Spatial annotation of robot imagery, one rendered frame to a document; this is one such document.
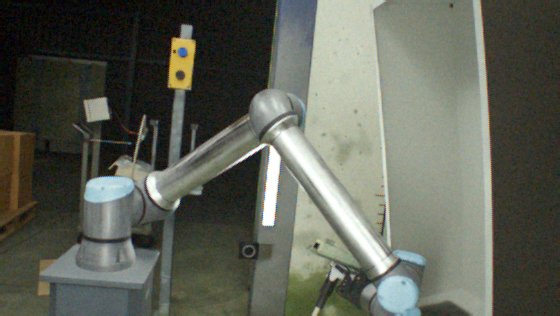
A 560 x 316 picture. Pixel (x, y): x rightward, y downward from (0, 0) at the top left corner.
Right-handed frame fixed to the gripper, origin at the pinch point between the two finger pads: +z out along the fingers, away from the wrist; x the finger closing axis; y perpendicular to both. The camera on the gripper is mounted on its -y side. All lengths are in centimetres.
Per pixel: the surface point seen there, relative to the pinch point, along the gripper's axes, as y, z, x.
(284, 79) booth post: -63, 73, -19
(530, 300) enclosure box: -17, -52, 22
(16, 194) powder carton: 107, 305, -123
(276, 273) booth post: 27, 66, 22
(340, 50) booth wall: -89, 66, -1
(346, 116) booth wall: -61, 62, 17
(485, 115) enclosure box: -52, -43, -14
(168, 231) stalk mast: 35, 103, -29
